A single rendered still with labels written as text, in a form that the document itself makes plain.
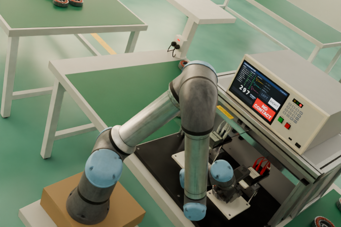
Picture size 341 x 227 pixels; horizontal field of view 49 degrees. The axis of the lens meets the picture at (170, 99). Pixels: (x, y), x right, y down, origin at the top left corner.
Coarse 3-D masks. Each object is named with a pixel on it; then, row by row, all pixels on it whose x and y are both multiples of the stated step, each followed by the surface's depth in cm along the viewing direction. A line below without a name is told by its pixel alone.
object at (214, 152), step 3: (219, 147) 185; (213, 150) 182; (216, 150) 182; (222, 150) 184; (210, 153) 184; (213, 153) 182; (216, 153) 181; (222, 153) 183; (210, 156) 184; (213, 156) 183; (219, 156) 183; (213, 159) 183
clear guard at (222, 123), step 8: (216, 112) 164; (232, 112) 168; (176, 120) 158; (216, 120) 159; (224, 120) 161; (232, 120) 163; (240, 120) 165; (216, 128) 154; (224, 128) 156; (232, 128) 158; (240, 128) 160; (248, 128) 162; (216, 136) 150; (224, 136) 151; (232, 136) 153; (216, 144) 148
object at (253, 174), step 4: (248, 168) 163; (252, 168) 164; (260, 168) 170; (252, 172) 162; (256, 172) 163; (248, 176) 160; (252, 176) 160; (256, 176) 160; (260, 176) 162; (264, 176) 166; (244, 180) 161; (248, 180) 160; (252, 180) 158; (256, 180) 162; (260, 180) 165; (244, 184) 160; (248, 184) 160; (252, 184) 160; (256, 184) 169
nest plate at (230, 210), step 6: (210, 192) 163; (210, 198) 161; (240, 198) 167; (216, 204) 159; (222, 204) 160; (228, 204) 161; (234, 204) 162; (240, 204) 164; (246, 204) 165; (222, 210) 157; (228, 210) 158; (234, 210) 159; (240, 210) 161; (228, 216) 155
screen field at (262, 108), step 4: (256, 100) 160; (260, 100) 159; (256, 104) 161; (260, 104) 159; (264, 104) 158; (256, 108) 161; (260, 108) 159; (264, 108) 158; (268, 108) 157; (260, 112) 160; (264, 112) 158; (268, 112) 157; (272, 112) 155; (264, 116) 159; (268, 116) 157; (272, 116) 156; (268, 120) 157
